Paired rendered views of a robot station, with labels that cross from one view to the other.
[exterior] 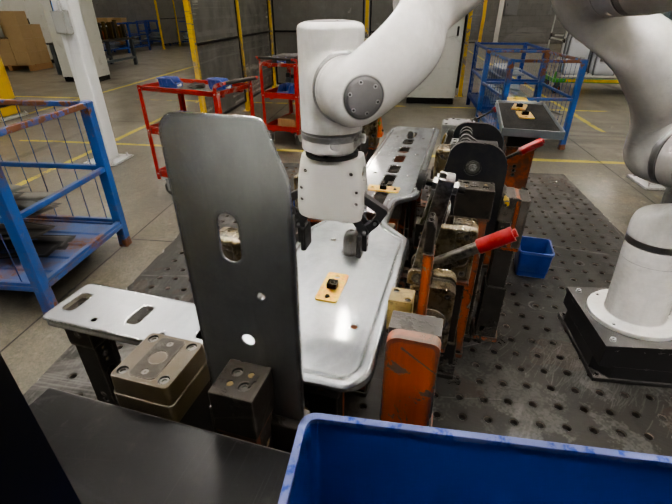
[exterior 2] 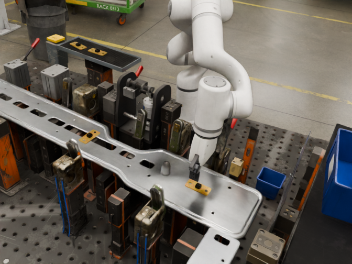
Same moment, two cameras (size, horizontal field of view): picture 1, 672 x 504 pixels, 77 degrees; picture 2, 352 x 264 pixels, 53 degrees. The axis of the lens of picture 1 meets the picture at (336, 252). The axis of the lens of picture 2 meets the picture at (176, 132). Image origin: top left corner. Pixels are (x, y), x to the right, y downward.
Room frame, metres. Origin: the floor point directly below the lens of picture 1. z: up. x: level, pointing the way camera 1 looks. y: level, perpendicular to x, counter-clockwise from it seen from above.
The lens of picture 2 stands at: (0.52, 0.84, 1.84)
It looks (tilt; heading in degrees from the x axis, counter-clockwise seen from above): 37 degrees down; 281
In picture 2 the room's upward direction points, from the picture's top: 5 degrees clockwise
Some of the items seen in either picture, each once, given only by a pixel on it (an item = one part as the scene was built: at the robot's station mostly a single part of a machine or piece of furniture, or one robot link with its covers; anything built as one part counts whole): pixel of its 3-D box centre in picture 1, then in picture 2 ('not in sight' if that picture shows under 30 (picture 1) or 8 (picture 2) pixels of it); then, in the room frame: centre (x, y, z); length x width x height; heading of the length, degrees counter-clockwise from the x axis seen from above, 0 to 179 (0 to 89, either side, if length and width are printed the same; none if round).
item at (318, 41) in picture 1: (332, 77); (213, 102); (0.58, 0.00, 1.33); 0.09 x 0.08 x 0.13; 19
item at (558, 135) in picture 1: (525, 117); (98, 53); (1.16, -0.51, 1.16); 0.37 x 0.14 x 0.02; 164
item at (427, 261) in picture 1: (413, 370); (240, 183); (0.45, -0.11, 0.95); 0.03 x 0.01 x 0.50; 164
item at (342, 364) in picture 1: (381, 187); (84, 136); (1.06, -0.12, 1.00); 1.38 x 0.22 x 0.02; 164
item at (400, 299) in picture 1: (393, 386); (229, 198); (0.48, -0.09, 0.88); 0.04 x 0.04 x 0.36; 74
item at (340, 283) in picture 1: (332, 284); (198, 186); (0.59, 0.01, 1.01); 0.08 x 0.04 x 0.01; 164
